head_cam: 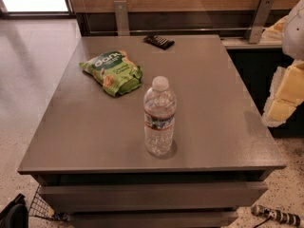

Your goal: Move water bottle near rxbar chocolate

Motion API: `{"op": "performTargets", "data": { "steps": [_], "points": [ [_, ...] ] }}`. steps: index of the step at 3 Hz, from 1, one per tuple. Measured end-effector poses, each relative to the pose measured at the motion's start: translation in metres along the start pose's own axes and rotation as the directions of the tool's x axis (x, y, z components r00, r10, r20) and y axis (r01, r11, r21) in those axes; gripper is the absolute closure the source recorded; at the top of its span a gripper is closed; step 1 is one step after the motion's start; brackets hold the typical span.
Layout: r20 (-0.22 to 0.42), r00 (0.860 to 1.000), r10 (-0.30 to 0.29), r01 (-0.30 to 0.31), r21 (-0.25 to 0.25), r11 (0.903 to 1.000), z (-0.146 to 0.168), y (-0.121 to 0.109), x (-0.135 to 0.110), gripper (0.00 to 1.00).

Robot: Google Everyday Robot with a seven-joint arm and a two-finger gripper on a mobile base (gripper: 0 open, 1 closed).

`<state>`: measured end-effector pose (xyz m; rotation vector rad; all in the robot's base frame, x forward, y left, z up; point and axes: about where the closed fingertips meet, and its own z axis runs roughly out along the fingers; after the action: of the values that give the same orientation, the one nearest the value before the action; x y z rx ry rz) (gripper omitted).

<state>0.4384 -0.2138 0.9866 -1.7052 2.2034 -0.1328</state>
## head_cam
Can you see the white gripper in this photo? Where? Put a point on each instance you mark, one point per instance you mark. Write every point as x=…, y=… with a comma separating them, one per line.
x=294, y=32

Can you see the black bag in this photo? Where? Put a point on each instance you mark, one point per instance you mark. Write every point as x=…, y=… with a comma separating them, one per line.
x=15, y=214

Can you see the black white power strip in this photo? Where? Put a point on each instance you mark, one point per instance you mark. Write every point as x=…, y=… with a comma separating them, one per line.
x=277, y=215

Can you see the black rxbar chocolate bar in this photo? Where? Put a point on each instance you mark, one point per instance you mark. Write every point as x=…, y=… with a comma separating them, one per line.
x=158, y=42

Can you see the metal bracket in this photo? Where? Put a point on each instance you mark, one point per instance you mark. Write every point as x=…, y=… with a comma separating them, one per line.
x=254, y=32
x=121, y=15

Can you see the green snack bag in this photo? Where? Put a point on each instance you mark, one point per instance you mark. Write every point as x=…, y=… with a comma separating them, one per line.
x=114, y=72

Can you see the clear plastic water bottle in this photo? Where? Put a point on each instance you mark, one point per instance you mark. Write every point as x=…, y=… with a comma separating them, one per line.
x=159, y=105

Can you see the right metal bracket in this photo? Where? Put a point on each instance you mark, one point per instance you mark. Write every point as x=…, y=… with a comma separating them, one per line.
x=254, y=32

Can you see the left metal bracket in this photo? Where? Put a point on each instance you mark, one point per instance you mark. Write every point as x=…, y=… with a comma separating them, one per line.
x=121, y=15

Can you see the metal rail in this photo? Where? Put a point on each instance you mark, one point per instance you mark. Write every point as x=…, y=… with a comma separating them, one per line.
x=223, y=32

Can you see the black wire basket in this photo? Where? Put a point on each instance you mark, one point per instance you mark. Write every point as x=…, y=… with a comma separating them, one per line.
x=40, y=209

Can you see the grey drawer cabinet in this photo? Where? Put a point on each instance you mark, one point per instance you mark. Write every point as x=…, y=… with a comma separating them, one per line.
x=89, y=156

